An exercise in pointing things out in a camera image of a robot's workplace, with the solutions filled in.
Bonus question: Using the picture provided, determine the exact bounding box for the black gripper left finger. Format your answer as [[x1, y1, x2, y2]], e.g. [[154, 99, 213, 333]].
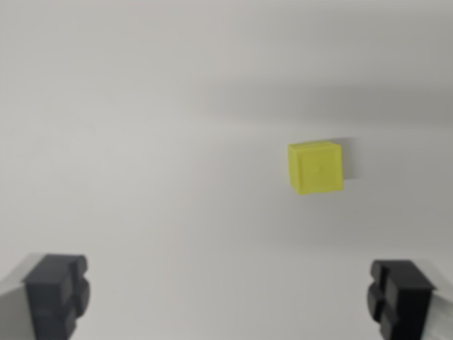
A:
[[0, 251, 91, 340]]

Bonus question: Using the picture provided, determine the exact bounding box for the yellow cube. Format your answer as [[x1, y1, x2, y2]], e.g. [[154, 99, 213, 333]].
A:
[[287, 140, 345, 196]]

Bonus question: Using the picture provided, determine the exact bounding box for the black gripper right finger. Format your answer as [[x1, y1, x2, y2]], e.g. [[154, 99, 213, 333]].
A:
[[365, 258, 453, 340]]

